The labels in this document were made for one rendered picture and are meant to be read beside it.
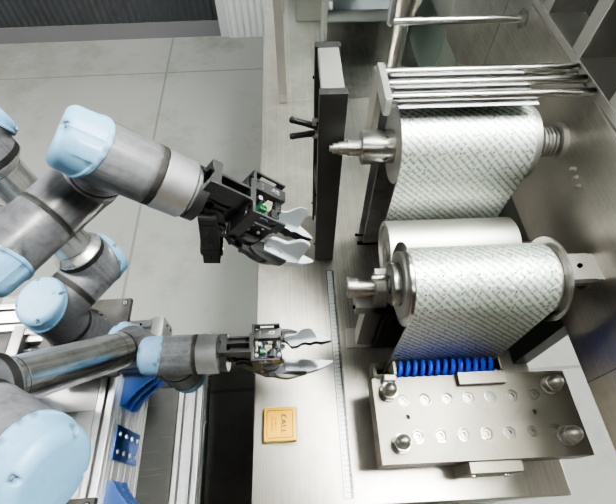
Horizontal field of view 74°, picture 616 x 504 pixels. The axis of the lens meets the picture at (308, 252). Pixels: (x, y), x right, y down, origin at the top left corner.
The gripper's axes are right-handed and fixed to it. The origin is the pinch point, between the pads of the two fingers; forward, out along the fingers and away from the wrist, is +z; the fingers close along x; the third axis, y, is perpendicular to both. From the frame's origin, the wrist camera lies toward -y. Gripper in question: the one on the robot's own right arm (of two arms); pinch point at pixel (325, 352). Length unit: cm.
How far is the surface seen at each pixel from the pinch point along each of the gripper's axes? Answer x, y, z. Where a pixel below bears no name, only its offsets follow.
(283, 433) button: -11.9, -16.5, -9.2
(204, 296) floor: 69, -109, -53
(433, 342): -0.2, 3.5, 20.7
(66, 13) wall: 308, -88, -177
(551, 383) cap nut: -7.4, -2.7, 44.3
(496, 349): -0.2, -2.2, 35.2
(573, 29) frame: 48, 37, 49
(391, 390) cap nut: -7.6, -1.7, 12.4
